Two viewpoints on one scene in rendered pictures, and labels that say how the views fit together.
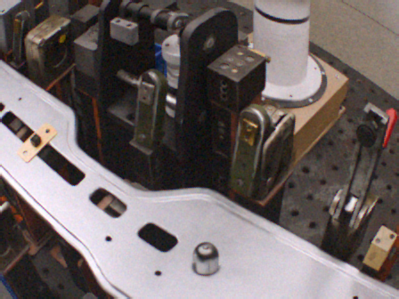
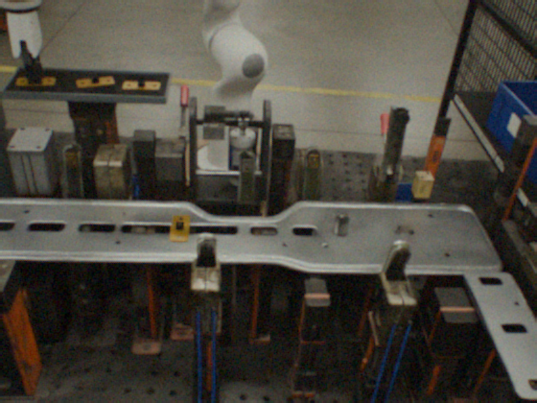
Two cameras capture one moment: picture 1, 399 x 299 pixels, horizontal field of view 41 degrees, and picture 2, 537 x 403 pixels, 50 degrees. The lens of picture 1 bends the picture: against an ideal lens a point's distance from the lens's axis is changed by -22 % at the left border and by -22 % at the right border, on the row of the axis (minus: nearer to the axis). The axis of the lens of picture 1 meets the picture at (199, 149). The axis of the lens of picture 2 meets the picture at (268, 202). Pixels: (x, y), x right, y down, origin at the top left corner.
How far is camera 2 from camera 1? 81 cm
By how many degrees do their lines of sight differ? 35
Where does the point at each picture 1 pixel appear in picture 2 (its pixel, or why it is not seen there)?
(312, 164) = not seen: hidden behind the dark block
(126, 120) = (215, 199)
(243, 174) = (312, 188)
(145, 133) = (247, 192)
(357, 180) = (391, 153)
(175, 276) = (334, 242)
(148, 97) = (250, 167)
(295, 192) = not seen: hidden behind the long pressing
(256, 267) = (361, 222)
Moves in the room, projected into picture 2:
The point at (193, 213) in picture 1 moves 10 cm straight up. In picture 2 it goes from (307, 213) to (312, 177)
